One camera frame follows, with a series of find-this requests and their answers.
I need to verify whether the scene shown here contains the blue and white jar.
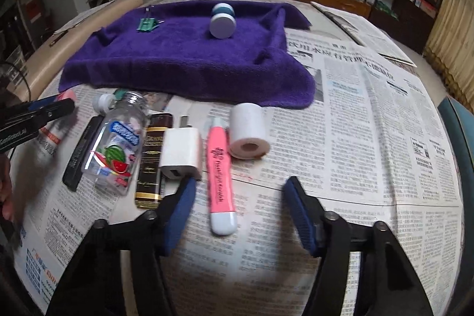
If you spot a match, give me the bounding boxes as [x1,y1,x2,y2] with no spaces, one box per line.
[209,2,238,40]

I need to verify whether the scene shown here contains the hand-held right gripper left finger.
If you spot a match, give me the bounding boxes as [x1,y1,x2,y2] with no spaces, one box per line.
[52,176,197,316]

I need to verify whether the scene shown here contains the beige padded bench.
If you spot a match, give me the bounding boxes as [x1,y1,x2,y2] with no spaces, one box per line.
[20,0,144,102]

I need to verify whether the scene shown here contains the brown and gold box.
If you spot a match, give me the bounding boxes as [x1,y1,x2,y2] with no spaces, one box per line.
[134,112,174,209]

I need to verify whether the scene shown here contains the purple towel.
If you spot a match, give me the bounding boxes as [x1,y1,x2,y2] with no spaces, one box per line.
[58,1,316,110]

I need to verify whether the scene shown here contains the teal chair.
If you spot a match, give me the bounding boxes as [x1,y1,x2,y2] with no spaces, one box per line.
[437,97,474,302]

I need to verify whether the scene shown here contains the green binder clip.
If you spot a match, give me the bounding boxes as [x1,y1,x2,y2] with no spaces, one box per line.
[138,7,165,32]

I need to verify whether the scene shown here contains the pink capped tube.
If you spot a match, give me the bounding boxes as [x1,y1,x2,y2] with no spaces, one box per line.
[35,89,78,157]

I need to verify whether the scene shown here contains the person's left hand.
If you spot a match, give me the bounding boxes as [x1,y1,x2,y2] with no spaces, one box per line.
[0,157,17,224]

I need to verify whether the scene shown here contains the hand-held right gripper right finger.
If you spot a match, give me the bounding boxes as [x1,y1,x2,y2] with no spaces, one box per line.
[283,176,434,316]

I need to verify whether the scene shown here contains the folded newspaper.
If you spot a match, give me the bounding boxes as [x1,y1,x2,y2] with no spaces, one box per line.
[311,1,418,67]

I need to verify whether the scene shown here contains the white tape roll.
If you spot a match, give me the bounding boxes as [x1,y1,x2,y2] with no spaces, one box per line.
[227,102,271,160]

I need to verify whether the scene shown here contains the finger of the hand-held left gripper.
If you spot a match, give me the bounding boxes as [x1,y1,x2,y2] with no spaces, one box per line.
[22,94,69,113]
[33,99,77,129]

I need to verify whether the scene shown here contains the pink highlighter pen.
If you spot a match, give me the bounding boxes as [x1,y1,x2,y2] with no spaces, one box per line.
[205,116,238,236]

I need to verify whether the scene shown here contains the black cable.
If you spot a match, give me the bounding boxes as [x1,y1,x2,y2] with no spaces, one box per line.
[0,60,33,105]

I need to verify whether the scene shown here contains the beige curtain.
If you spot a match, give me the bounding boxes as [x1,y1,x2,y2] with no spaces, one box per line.
[424,0,474,105]

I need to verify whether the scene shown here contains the white plug charger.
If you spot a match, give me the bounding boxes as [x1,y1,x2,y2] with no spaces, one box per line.
[158,114,204,180]

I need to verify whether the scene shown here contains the small white capped bottle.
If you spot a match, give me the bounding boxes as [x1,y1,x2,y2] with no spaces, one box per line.
[92,88,128,115]

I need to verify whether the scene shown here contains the clear candy bottle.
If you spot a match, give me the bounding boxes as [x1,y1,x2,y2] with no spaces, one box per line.
[84,91,149,196]

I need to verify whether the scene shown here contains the white paper sheet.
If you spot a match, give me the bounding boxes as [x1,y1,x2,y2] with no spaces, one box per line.
[54,0,115,35]

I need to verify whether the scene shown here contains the newspaper sheet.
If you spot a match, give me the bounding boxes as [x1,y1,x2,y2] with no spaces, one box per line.
[11,83,465,316]

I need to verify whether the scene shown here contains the dark glass cabinet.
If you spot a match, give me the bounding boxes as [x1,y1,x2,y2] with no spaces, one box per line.
[0,0,41,55]

